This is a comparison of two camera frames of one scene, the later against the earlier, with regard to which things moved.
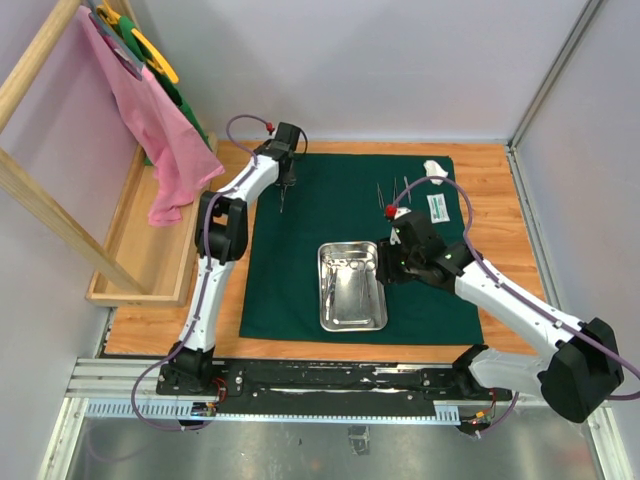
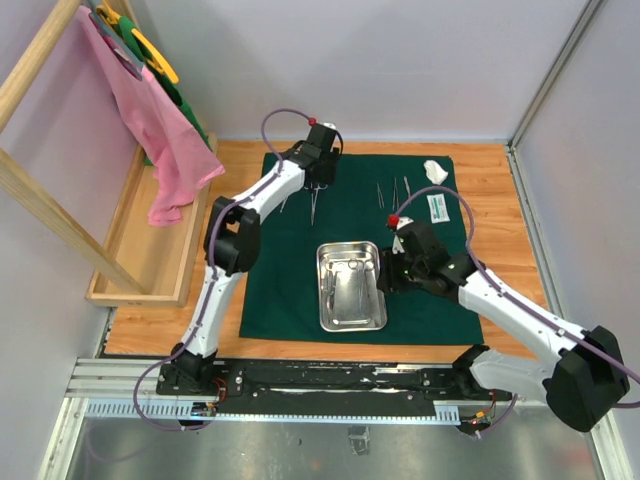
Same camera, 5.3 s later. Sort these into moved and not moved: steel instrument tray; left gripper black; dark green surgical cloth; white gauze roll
Moved: left gripper black
Not moved: steel instrument tray; white gauze roll; dark green surgical cloth
